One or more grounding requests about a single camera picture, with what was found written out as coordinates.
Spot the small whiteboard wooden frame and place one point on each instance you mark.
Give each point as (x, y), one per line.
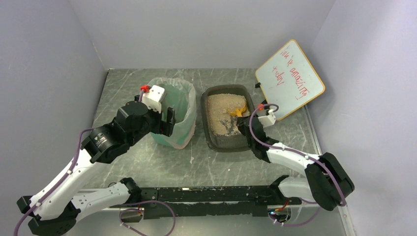
(289, 80)

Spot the yellow litter scoop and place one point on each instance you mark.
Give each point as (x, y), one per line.
(238, 112)

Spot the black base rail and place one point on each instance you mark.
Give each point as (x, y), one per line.
(256, 201)

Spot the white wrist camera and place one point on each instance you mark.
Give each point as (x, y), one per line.
(152, 97)
(267, 120)

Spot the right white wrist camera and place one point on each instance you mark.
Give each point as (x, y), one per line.
(267, 120)

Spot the aluminium frame rail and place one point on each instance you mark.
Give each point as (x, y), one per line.
(343, 210)

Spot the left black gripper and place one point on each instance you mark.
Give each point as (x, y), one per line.
(167, 121)

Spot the beige cat litter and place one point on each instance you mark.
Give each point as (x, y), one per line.
(221, 123)

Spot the green trash bin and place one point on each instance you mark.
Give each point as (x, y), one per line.
(176, 127)

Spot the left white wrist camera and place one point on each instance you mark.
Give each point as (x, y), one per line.
(152, 97)

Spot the dark grey litter tray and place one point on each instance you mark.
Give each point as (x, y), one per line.
(236, 143)

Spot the clear plastic bin liner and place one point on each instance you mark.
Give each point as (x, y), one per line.
(189, 110)

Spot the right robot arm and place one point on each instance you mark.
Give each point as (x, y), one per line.
(322, 178)

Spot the orange marker cap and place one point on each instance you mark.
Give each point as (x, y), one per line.
(260, 106)

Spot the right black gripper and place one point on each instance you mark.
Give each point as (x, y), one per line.
(244, 127)

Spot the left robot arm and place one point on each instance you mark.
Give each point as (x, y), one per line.
(58, 207)

